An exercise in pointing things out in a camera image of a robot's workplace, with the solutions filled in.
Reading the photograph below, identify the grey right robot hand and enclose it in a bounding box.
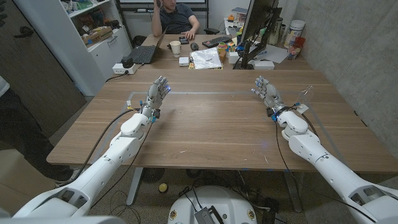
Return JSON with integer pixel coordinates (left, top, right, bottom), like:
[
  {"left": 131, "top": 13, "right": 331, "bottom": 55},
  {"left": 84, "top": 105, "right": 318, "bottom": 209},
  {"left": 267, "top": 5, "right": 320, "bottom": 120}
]
[{"left": 251, "top": 75, "right": 289, "bottom": 116}]

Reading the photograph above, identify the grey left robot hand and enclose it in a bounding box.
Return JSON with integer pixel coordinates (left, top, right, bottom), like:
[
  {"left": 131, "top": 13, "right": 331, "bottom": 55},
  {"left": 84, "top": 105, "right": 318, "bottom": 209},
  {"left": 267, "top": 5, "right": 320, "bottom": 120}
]
[{"left": 141, "top": 75, "right": 172, "bottom": 118}]

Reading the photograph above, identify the clear plastic bottle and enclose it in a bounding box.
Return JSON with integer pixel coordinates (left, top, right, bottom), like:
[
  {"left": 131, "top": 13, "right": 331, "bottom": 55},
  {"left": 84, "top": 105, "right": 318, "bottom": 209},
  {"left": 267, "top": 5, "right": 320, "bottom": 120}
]
[{"left": 295, "top": 85, "right": 313, "bottom": 110}]

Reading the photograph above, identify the flat white box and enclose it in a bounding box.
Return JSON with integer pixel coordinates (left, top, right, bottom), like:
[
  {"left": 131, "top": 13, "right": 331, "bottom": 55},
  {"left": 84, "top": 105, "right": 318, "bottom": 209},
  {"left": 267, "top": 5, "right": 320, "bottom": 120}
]
[{"left": 253, "top": 60, "right": 275, "bottom": 70}]

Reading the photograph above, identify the black laptop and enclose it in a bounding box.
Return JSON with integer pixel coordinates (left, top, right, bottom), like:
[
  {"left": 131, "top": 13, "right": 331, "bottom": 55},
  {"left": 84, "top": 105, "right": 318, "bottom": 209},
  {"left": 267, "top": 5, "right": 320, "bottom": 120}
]
[{"left": 127, "top": 27, "right": 169, "bottom": 65}]

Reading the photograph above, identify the white paper sheet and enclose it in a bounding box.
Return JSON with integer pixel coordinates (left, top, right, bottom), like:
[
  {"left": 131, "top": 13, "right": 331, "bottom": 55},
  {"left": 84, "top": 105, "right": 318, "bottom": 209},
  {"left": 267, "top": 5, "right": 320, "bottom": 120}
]
[{"left": 248, "top": 43, "right": 289, "bottom": 65}]

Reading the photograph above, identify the black monitor stand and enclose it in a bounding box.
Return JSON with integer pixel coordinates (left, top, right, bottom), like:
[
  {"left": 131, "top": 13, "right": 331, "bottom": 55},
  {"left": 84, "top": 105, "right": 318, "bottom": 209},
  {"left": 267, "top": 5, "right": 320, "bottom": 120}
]
[{"left": 233, "top": 7, "right": 283, "bottom": 70}]

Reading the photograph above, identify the white power strip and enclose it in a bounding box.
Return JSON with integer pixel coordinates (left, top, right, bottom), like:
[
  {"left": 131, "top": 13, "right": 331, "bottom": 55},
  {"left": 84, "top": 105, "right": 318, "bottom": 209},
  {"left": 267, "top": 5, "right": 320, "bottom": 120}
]
[{"left": 112, "top": 63, "right": 139, "bottom": 75}]

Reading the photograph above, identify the white paper cup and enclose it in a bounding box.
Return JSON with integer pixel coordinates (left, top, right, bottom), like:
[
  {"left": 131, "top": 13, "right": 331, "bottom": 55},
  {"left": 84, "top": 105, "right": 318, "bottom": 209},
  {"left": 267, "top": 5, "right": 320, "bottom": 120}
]
[{"left": 169, "top": 40, "right": 182, "bottom": 58}]

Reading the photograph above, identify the clear cup with red items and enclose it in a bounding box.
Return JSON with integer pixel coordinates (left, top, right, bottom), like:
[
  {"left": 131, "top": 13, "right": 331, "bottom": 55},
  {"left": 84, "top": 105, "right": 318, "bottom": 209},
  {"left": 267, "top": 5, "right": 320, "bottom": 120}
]
[{"left": 287, "top": 36, "right": 307, "bottom": 60}]

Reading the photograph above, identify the white plastic bag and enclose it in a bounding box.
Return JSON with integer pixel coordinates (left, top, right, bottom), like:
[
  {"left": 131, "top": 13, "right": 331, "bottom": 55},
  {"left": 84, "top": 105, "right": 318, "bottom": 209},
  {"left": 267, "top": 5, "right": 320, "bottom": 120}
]
[{"left": 189, "top": 47, "right": 223, "bottom": 70}]

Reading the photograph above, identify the dark thermos flask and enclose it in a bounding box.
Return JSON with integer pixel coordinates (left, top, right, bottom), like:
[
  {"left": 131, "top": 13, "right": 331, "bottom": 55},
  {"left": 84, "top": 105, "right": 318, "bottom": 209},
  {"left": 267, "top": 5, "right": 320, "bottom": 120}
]
[{"left": 269, "top": 17, "right": 284, "bottom": 46}]

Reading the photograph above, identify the colourful stacking toy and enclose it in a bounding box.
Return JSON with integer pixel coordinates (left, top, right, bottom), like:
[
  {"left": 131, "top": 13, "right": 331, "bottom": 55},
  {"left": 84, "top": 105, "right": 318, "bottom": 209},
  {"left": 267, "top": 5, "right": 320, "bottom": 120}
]
[{"left": 216, "top": 42, "right": 229, "bottom": 63}]

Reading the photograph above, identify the white canister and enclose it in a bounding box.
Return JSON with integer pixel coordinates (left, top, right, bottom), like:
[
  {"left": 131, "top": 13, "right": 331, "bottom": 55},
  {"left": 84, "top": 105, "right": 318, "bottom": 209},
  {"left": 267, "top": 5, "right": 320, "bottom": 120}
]
[{"left": 283, "top": 19, "right": 307, "bottom": 49}]

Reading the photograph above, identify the black keyboard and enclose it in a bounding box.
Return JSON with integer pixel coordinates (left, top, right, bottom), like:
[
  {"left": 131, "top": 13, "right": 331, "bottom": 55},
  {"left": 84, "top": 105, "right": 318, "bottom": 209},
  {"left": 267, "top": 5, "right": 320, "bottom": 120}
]
[{"left": 201, "top": 35, "right": 233, "bottom": 49}]

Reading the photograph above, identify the seated person in dark shirt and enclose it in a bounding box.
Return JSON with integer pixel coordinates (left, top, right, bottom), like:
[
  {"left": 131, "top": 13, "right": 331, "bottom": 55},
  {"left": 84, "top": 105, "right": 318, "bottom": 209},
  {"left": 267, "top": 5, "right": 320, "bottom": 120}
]
[{"left": 151, "top": 0, "right": 201, "bottom": 40}]

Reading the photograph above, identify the black computer monitor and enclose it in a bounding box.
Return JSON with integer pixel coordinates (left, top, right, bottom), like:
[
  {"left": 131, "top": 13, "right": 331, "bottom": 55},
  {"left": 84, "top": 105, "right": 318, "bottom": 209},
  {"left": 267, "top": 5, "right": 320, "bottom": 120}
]
[{"left": 239, "top": 0, "right": 280, "bottom": 46}]

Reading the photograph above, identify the black round floor fan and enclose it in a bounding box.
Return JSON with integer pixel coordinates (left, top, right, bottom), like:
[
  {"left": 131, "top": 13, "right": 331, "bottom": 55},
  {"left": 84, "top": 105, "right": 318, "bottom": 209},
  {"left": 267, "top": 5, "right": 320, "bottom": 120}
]
[{"left": 141, "top": 167, "right": 165, "bottom": 184}]

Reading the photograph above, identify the cardboard box on shelf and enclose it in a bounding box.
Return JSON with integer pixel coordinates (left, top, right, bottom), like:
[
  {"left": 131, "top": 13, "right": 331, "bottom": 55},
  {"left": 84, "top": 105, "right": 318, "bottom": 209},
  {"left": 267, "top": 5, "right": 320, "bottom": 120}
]
[{"left": 81, "top": 26, "right": 114, "bottom": 47}]

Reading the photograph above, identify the grey table leg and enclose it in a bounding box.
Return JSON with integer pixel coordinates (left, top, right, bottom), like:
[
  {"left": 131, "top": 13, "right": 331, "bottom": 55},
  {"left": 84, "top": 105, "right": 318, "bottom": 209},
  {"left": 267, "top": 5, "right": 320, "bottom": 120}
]
[
  {"left": 282, "top": 171, "right": 304, "bottom": 213},
  {"left": 126, "top": 167, "right": 144, "bottom": 206}
]

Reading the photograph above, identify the white shelf cabinet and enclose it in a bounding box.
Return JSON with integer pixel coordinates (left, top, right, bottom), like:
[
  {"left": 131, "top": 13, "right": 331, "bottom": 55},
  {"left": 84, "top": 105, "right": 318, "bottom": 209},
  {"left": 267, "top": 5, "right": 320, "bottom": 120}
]
[{"left": 14, "top": 0, "right": 133, "bottom": 96}]

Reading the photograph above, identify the black floor power brick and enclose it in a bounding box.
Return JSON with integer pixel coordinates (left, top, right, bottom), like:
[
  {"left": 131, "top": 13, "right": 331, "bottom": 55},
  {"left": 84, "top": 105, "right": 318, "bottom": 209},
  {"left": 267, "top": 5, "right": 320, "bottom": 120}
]
[{"left": 261, "top": 197, "right": 280, "bottom": 224}]

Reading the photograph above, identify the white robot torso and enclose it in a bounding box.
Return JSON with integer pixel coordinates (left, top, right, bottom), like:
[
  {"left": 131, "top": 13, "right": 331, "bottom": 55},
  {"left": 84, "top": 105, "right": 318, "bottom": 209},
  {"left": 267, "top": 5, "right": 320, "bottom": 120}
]
[{"left": 167, "top": 185, "right": 258, "bottom": 224}]

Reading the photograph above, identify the standing person in black trousers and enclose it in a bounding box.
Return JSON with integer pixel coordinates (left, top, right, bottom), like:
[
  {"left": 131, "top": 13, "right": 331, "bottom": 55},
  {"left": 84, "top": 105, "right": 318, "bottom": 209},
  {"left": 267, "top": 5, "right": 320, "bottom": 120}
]
[{"left": 0, "top": 76, "right": 75, "bottom": 187}]

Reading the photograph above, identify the large tan cardboard box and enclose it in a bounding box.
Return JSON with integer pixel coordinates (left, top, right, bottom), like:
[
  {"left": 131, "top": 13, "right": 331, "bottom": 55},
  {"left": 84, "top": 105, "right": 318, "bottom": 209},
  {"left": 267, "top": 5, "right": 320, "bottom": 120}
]
[{"left": 0, "top": 148, "right": 57, "bottom": 217}]

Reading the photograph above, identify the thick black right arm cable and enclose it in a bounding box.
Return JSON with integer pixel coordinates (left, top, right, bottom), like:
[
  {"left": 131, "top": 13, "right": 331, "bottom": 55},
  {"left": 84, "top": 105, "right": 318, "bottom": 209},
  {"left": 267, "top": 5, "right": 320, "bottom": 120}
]
[{"left": 289, "top": 107, "right": 318, "bottom": 138}]

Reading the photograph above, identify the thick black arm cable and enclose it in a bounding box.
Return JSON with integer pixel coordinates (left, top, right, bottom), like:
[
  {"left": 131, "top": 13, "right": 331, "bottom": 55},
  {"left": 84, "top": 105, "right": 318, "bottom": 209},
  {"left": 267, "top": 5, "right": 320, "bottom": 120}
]
[
  {"left": 289, "top": 107, "right": 318, "bottom": 138},
  {"left": 57, "top": 108, "right": 144, "bottom": 187}
]

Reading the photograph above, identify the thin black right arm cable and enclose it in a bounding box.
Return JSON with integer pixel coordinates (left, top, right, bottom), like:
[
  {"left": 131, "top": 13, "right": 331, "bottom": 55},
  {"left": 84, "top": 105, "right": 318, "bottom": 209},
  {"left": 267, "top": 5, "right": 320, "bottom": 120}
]
[{"left": 274, "top": 121, "right": 379, "bottom": 224}]

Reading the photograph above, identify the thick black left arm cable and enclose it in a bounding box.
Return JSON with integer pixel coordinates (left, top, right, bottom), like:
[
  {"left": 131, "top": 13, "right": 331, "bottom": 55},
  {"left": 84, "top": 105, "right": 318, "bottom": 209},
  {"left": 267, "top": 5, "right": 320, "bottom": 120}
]
[{"left": 57, "top": 108, "right": 144, "bottom": 187}]

